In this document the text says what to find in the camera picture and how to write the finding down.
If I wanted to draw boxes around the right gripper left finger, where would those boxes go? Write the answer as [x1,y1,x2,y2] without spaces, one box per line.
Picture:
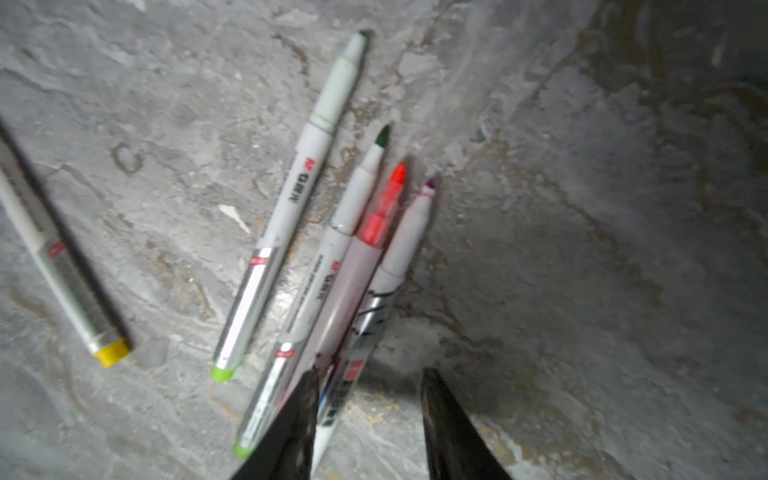
[232,369,319,480]

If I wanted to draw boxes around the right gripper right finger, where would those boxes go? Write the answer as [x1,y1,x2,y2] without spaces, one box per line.
[419,368,511,480]

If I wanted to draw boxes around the white pen magenta end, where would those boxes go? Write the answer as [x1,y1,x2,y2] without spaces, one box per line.
[311,178,437,474]

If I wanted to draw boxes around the white pen light green end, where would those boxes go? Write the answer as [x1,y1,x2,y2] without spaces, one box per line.
[211,30,370,382]

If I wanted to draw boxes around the white pen yellow end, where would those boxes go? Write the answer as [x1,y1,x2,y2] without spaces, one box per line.
[1,131,130,368]

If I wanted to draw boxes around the pink pen red tip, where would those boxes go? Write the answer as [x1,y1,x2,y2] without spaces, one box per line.
[287,161,407,393]

